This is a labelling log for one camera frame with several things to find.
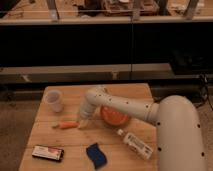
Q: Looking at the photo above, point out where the orange pepper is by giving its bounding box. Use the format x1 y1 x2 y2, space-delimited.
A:
52 121 79 129

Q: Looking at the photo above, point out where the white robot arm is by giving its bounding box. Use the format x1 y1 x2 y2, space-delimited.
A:
79 86 208 171

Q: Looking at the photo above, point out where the blue sponge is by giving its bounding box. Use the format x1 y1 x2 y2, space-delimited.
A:
86 143 107 169

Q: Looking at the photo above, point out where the orange round plate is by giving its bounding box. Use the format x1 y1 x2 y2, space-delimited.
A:
100 106 130 126

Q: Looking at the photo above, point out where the translucent plastic cup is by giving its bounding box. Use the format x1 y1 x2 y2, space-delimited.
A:
44 90 63 113

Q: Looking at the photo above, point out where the black and white box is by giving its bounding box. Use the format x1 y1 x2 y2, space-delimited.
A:
32 145 64 162

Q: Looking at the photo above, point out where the white plastic bottle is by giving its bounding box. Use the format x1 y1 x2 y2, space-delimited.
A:
117 129 153 160

